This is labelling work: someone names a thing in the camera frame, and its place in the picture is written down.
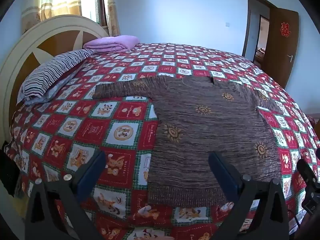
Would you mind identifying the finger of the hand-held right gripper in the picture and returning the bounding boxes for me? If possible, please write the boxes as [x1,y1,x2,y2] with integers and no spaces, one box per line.
[297,159,320,193]

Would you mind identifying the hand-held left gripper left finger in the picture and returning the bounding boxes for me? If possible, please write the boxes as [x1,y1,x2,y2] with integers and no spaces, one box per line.
[24,151,107,240]

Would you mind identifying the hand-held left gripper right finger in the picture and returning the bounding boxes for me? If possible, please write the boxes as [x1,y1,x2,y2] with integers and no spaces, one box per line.
[208,152,297,240]

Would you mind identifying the brown knitted sun-pattern sweater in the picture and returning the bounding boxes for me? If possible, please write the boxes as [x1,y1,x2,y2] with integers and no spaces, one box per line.
[92,76,284,208]

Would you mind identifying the red checkered cartoon bedspread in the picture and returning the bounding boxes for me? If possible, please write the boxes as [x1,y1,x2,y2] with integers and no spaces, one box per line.
[5,42,320,240]

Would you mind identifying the striped pillow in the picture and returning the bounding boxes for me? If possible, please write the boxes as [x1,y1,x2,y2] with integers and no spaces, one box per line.
[16,49,98,105]

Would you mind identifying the brown wooden door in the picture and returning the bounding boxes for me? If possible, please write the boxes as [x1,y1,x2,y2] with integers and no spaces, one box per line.
[261,7,300,89]

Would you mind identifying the folded purple blanket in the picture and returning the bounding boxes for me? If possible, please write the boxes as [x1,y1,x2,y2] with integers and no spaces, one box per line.
[83,35,140,53]

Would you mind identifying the cream and brown headboard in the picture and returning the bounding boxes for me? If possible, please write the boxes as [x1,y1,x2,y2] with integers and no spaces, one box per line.
[0,15,110,145]

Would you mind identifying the window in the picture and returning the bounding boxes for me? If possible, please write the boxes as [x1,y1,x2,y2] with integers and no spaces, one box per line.
[80,0,108,27]

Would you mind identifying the brown door frame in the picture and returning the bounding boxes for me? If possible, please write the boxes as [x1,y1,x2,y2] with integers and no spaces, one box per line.
[242,0,278,67]

